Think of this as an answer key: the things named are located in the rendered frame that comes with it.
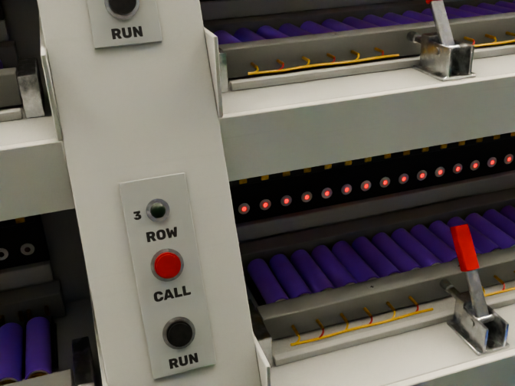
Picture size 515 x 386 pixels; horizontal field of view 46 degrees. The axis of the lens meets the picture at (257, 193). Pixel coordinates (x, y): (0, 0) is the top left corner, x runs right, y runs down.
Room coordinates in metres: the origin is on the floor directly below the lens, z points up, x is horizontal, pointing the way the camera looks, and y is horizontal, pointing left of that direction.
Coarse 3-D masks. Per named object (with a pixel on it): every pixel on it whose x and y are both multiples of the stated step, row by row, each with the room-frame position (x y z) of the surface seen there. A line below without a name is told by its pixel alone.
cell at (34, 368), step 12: (36, 324) 0.46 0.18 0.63; (48, 324) 0.47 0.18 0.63; (36, 336) 0.45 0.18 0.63; (48, 336) 0.45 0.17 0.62; (36, 348) 0.43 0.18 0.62; (48, 348) 0.44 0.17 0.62; (36, 360) 0.42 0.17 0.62; (48, 360) 0.43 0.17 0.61; (36, 372) 0.41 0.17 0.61; (48, 372) 0.42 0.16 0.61
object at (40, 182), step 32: (0, 0) 0.50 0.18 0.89; (0, 32) 0.50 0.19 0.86; (0, 64) 0.47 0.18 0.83; (32, 64) 0.41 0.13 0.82; (0, 96) 0.41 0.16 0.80; (32, 96) 0.39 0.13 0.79; (0, 128) 0.38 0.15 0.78; (32, 128) 0.38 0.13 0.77; (0, 160) 0.35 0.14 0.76; (32, 160) 0.35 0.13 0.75; (64, 160) 0.36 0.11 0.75; (0, 192) 0.35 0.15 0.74; (32, 192) 0.36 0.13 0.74; (64, 192) 0.37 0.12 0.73
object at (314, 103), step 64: (256, 0) 0.56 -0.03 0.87; (320, 0) 0.58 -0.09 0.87; (384, 0) 0.60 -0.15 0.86; (448, 0) 0.60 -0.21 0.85; (512, 0) 0.62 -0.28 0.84; (256, 64) 0.46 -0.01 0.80; (320, 64) 0.45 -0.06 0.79; (384, 64) 0.46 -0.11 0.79; (448, 64) 0.43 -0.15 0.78; (512, 64) 0.47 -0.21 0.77; (256, 128) 0.39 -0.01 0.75; (320, 128) 0.41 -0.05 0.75; (384, 128) 0.42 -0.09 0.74; (448, 128) 0.44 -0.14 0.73; (512, 128) 0.46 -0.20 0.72
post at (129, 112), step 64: (64, 0) 0.36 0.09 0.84; (192, 0) 0.38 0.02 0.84; (64, 64) 0.36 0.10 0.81; (128, 64) 0.37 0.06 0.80; (192, 64) 0.38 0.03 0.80; (64, 128) 0.36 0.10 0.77; (128, 128) 0.37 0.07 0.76; (192, 128) 0.38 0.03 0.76; (192, 192) 0.37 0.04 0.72; (128, 256) 0.36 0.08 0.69; (128, 320) 0.36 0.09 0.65; (128, 384) 0.36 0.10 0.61; (192, 384) 0.37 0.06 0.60; (256, 384) 0.38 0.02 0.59
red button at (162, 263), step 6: (168, 252) 0.36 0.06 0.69; (156, 258) 0.36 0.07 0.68; (162, 258) 0.36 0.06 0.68; (168, 258) 0.36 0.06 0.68; (174, 258) 0.36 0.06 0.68; (156, 264) 0.36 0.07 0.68; (162, 264) 0.36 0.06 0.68; (168, 264) 0.36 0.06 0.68; (174, 264) 0.36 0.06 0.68; (180, 264) 0.37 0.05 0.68; (156, 270) 0.36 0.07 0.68; (162, 270) 0.36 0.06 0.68; (168, 270) 0.36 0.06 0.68; (174, 270) 0.36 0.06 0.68; (162, 276) 0.36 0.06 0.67; (168, 276) 0.36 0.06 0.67
